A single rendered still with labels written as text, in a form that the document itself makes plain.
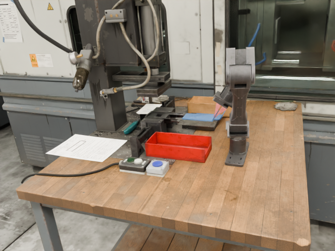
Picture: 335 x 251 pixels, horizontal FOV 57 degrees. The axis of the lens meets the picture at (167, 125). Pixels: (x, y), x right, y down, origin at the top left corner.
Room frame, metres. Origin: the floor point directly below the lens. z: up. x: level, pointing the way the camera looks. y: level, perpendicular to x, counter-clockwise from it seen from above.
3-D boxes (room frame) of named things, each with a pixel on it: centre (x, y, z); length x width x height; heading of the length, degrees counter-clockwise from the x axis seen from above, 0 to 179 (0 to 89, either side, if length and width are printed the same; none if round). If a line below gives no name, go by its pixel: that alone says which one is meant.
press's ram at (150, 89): (1.41, 0.11, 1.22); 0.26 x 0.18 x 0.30; 68
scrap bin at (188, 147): (1.15, -0.04, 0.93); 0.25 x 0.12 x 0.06; 68
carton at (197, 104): (1.59, -0.26, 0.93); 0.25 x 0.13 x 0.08; 68
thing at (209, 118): (1.31, -0.15, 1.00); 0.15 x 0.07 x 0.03; 68
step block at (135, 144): (1.17, 0.13, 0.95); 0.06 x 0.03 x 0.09; 158
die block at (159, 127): (1.40, 0.04, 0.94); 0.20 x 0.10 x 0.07; 158
